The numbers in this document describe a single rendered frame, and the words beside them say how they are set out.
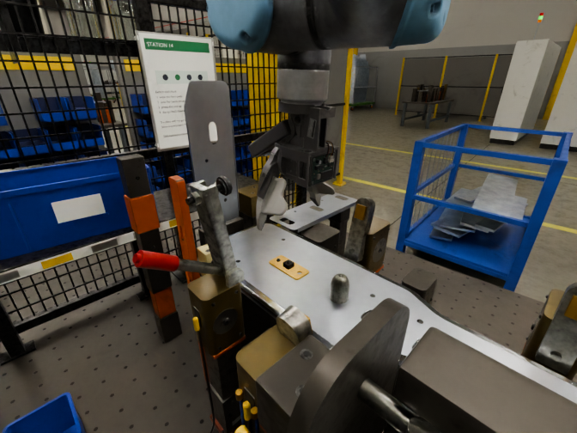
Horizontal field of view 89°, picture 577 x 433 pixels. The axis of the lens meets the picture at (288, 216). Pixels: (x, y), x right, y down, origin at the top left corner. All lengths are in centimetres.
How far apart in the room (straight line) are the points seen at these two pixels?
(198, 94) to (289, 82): 31
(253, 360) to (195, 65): 85
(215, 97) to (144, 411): 70
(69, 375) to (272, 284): 58
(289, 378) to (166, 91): 85
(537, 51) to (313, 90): 777
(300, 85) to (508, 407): 38
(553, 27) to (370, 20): 1415
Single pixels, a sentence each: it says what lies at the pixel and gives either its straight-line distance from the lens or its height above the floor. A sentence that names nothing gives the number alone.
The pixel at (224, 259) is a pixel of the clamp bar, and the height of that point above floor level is 110.
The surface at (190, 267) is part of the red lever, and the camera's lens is 45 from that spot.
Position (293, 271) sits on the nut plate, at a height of 100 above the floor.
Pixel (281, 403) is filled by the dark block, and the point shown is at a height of 112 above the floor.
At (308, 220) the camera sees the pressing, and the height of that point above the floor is 100.
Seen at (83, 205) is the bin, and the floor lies 110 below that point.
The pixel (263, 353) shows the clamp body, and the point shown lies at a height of 107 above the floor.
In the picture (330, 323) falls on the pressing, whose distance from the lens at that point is 49.
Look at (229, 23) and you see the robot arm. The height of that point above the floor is 139.
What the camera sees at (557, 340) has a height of 102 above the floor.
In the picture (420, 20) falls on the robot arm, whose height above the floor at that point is 139.
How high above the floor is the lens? 135
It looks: 25 degrees down
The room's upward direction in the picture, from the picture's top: straight up
